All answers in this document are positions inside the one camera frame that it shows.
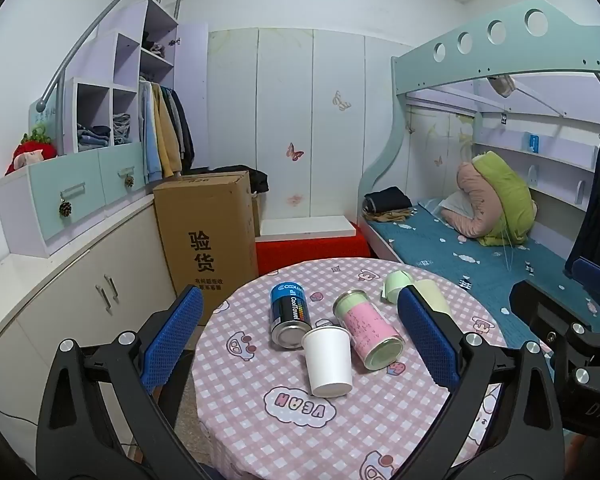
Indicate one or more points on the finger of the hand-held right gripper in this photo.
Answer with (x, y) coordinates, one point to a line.
(599, 275)
(545, 305)

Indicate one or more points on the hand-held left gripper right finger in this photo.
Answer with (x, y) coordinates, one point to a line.
(427, 340)

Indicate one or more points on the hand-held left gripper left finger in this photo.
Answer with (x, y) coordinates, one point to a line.
(172, 340)

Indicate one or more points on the white paper cup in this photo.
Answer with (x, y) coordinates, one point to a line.
(327, 362)

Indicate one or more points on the pale yellow paper cup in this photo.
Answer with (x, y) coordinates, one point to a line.
(432, 296)

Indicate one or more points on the light green paper cup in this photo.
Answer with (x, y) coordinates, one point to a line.
(397, 285)

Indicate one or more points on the pink and green can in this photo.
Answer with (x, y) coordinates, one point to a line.
(367, 330)

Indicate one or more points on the dark hanging garment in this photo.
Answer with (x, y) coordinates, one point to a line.
(597, 200)

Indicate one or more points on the blue printed bed sheet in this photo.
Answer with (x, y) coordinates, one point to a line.
(455, 255)

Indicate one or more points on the round table pink checked cloth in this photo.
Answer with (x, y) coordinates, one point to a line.
(260, 410)

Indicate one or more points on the brown cardboard box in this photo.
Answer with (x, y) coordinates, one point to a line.
(207, 232)

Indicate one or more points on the pink and green rolled quilt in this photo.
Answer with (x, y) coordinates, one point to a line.
(495, 200)

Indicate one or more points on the blue and black can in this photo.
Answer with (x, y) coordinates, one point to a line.
(289, 315)

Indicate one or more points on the white low cabinet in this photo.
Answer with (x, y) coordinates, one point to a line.
(45, 300)

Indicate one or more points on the white pillow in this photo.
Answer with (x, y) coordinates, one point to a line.
(452, 205)

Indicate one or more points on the dark folded clothes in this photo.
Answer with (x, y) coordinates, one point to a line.
(386, 202)

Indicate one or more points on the red box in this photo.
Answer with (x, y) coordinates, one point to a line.
(310, 252)

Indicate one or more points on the pine cone ornament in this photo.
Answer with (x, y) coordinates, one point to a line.
(129, 180)
(66, 208)

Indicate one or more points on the white board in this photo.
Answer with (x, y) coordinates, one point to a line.
(307, 226)

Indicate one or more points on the black cloth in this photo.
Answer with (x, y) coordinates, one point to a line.
(252, 177)

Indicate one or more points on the light blue hanging shirt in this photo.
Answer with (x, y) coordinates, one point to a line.
(148, 132)

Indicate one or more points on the yellow hanging jacket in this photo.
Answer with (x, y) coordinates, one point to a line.
(163, 130)

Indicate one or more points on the dark hanging jacket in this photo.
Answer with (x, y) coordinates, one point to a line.
(184, 130)

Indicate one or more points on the beige hanging lamp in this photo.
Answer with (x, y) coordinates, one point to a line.
(500, 85)

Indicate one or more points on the folded grey clothes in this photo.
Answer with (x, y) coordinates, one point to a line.
(121, 127)

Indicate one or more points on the folded jeans stack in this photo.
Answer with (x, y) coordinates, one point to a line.
(94, 136)

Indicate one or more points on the pink butterfly sticker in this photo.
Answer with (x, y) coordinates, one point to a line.
(294, 152)

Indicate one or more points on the lilac stair cabinet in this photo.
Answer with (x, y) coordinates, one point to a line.
(110, 125)

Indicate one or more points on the red strawberry plush toy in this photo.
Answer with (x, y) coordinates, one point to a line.
(30, 152)

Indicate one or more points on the mint green bunk bed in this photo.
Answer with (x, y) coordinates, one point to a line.
(480, 65)

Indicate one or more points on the white wardrobe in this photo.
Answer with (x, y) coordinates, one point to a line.
(300, 125)

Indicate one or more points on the beige butterfly sticker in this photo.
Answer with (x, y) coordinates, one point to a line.
(341, 101)

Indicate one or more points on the grey metal handrail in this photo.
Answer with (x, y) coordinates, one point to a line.
(87, 35)

